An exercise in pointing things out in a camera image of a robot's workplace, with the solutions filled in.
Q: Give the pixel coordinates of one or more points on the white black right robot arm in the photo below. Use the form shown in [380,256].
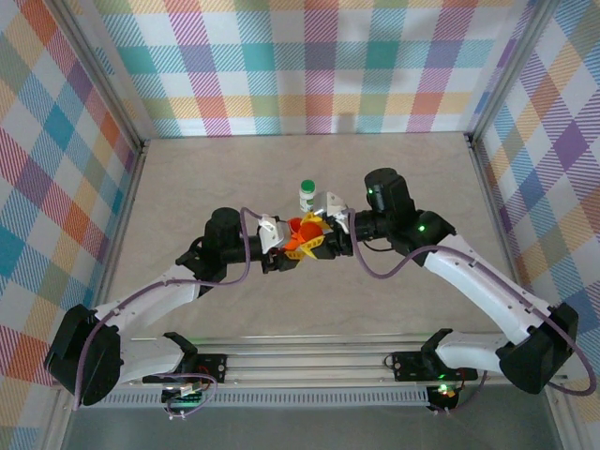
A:
[483,290]

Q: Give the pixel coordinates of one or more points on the aluminium right side rail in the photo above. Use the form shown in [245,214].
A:
[492,206]

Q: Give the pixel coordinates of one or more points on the white pill bottle green cap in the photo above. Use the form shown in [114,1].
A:
[308,187]

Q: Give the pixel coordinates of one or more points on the aluminium right corner post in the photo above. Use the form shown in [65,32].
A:
[511,70]

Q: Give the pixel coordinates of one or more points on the aluminium left side rail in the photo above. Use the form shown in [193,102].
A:
[123,225]

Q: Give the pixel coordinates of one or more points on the aluminium rail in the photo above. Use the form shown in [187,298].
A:
[492,206]
[123,225]

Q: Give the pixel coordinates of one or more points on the orange cup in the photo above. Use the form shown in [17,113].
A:
[309,233]

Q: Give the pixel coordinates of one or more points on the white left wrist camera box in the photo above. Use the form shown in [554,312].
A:
[269,234]

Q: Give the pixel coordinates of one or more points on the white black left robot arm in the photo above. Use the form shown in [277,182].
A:
[150,300]

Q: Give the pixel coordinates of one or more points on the aluminium corner post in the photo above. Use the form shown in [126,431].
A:
[100,77]
[511,70]

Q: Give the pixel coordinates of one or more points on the aluminium left corner post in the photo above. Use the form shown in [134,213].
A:
[100,77]

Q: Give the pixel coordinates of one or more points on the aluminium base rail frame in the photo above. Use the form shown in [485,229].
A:
[304,370]

